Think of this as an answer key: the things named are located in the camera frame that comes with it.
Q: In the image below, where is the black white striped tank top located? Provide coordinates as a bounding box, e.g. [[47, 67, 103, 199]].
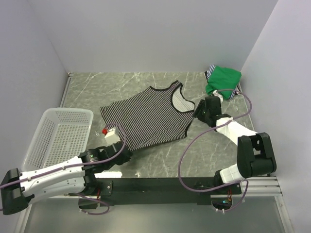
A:
[[100, 81, 195, 151]]

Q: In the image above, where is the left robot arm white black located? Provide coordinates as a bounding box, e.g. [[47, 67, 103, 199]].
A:
[[0, 142, 133, 215]]

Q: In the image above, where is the green folded tank top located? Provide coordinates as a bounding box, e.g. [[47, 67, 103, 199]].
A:
[[205, 66, 242, 100]]

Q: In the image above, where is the blue white striped folded top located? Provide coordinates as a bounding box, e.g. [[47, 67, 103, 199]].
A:
[[203, 64, 242, 99]]

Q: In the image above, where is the white plastic basket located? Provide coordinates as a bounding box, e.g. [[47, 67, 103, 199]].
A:
[[21, 107, 94, 171]]

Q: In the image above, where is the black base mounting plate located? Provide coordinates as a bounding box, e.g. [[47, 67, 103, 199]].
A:
[[89, 178, 242, 206]]

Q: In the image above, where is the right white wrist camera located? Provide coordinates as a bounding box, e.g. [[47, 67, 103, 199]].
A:
[[212, 90, 224, 103]]

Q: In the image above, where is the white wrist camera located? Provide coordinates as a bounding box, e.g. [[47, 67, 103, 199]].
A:
[[102, 127, 121, 146], [212, 90, 224, 103]]

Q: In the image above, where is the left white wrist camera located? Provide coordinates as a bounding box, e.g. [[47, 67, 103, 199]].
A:
[[102, 127, 121, 146]]

